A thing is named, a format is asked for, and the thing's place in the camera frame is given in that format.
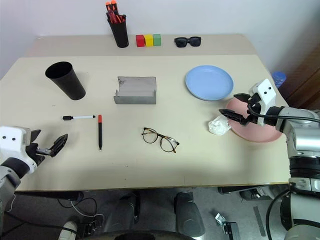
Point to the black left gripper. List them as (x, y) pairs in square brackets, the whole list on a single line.
[(33, 151)]

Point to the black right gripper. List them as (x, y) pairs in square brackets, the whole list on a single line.
[(256, 110)]

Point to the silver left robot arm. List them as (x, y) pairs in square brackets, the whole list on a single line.
[(8, 180)]

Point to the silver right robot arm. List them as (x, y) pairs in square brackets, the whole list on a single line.
[(303, 140)]

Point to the crumpled white tissue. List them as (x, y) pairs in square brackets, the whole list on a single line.
[(219, 126)]

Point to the pink plate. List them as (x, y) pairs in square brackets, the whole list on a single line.
[(252, 132)]

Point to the blue plate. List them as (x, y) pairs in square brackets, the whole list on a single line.
[(209, 82)]

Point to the white marker black cap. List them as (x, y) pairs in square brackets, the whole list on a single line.
[(78, 117)]

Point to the blue bottle cap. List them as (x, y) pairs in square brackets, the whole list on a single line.
[(278, 78)]

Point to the black pen orange cap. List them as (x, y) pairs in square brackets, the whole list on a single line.
[(100, 132)]

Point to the empty black cup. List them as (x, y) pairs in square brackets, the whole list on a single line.
[(66, 81)]

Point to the black sunglasses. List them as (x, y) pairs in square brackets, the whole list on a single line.
[(187, 41)]

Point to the tortoiseshell eyeglasses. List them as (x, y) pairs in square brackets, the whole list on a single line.
[(160, 140)]

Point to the white rounded foot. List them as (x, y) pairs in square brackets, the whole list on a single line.
[(68, 230)]

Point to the open grey box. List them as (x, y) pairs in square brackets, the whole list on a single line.
[(136, 91)]

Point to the dark grey rounded shape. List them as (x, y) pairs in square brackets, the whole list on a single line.
[(122, 212), (188, 212)]

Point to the green cube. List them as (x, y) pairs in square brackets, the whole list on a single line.
[(157, 40)]

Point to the yellow cube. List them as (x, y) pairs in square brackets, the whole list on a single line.
[(149, 40)]

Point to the small white clip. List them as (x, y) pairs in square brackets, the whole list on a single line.
[(219, 219)]

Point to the red cube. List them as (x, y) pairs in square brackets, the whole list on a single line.
[(140, 40)]

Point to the black pen holder cup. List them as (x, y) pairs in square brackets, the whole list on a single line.
[(120, 32)]

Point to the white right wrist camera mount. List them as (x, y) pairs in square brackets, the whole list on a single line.
[(266, 96)]

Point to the black metal bracket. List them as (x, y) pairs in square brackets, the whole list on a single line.
[(231, 230)]

